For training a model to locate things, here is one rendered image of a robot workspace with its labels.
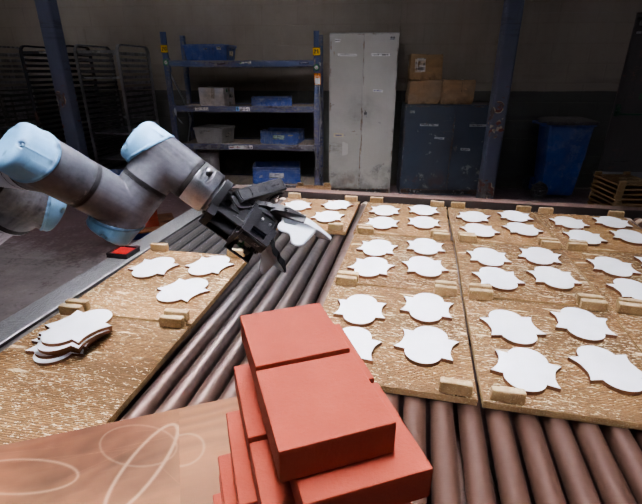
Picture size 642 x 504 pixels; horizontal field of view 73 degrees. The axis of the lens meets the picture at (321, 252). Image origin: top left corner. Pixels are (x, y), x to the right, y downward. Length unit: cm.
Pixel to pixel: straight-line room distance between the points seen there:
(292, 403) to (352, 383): 4
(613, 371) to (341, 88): 485
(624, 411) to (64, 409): 99
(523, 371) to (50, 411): 88
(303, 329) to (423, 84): 546
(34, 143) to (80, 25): 644
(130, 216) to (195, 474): 38
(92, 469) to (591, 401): 81
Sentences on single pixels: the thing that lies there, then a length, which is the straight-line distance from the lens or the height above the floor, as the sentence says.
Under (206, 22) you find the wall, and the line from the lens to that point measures 639.
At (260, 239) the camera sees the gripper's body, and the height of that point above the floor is 123.
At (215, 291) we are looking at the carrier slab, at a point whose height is 94.
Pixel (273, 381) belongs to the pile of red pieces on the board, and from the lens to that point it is 28.
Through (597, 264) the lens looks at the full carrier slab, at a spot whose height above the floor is 95.
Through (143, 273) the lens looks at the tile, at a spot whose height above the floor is 94.
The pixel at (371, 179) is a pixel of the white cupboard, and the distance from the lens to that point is 567.
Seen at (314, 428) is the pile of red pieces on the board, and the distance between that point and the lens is 25.
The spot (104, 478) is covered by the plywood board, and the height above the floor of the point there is 104.
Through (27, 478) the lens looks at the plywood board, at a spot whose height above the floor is 104.
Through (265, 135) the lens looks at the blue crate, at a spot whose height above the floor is 74.
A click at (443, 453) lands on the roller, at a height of 92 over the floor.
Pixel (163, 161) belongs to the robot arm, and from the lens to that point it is 72.
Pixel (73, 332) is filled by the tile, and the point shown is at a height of 98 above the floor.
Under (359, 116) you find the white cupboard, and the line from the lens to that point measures 553.
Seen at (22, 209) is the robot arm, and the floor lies 123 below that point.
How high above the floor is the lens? 149
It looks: 23 degrees down
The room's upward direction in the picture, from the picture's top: straight up
